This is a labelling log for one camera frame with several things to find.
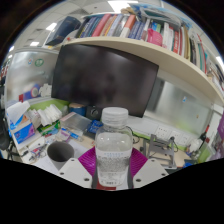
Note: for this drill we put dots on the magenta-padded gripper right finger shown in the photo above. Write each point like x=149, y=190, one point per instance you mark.
x=139, y=161

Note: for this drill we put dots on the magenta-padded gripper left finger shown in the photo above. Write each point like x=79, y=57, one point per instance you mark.
x=87, y=161

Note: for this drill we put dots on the clear water bottle white cap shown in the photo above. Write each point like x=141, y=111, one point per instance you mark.
x=114, y=150

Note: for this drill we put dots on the handwritten white paper sheet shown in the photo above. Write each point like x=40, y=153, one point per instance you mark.
x=80, y=148

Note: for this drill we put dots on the grey metal laptop stand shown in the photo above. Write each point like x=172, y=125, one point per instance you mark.
x=161, y=150

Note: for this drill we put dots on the grey ribbed cup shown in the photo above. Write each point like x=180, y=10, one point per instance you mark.
x=59, y=151

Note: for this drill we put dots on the small blue box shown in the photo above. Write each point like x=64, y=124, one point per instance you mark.
x=95, y=126

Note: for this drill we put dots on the clear plastic box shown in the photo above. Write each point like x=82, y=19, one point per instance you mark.
x=76, y=121

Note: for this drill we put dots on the white tissue stack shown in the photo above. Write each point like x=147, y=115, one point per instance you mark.
x=50, y=115

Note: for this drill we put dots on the blue tissue box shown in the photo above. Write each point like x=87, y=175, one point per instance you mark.
x=18, y=113
x=25, y=133

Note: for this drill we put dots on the black computer monitor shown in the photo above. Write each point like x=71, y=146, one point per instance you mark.
x=103, y=78

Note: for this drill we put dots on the purple hanging banner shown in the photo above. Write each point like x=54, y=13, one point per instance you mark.
x=221, y=135

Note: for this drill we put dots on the wooden shelf with books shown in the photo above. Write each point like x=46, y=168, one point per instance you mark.
x=160, y=53

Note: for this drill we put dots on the ceiling lights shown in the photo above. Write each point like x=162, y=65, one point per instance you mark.
x=118, y=4

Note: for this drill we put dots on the white wall socket row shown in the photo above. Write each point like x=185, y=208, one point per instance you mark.
x=171, y=135

